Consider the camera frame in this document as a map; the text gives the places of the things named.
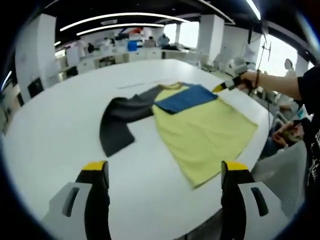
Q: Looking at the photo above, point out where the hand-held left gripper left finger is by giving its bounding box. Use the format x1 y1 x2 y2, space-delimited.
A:
41 159 112 240

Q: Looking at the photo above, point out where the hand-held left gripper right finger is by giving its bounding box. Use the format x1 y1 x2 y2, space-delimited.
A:
219 159 285 240

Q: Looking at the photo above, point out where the yellow blue grey garment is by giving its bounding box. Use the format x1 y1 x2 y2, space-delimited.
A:
99 81 259 190

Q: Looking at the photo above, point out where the person's right hand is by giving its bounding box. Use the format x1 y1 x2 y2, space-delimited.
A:
236 70 261 95

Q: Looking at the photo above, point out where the white square pillar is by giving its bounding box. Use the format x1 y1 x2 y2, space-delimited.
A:
198 14 226 63
14 13 61 98

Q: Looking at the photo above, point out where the grey mesh office chair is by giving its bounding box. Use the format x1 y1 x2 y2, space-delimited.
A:
251 141 310 218

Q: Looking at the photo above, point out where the long ceiling light strip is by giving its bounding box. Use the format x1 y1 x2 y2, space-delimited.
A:
246 0 262 20

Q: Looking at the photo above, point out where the camouflage patterned cloth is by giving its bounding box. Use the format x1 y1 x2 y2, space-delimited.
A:
272 120 305 151

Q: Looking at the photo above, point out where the person's dark printed shirt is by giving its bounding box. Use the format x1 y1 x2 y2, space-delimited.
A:
297 66 320 201

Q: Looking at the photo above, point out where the white counter with drawers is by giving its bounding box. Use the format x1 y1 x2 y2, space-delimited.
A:
77 47 191 72

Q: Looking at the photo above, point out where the black low cabinet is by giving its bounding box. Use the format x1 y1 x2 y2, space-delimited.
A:
26 77 45 99

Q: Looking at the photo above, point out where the curved ceiling light strip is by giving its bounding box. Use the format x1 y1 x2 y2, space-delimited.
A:
59 12 191 32
76 23 165 36

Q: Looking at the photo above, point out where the short ceiling light strip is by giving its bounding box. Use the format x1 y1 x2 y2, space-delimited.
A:
1 70 13 92

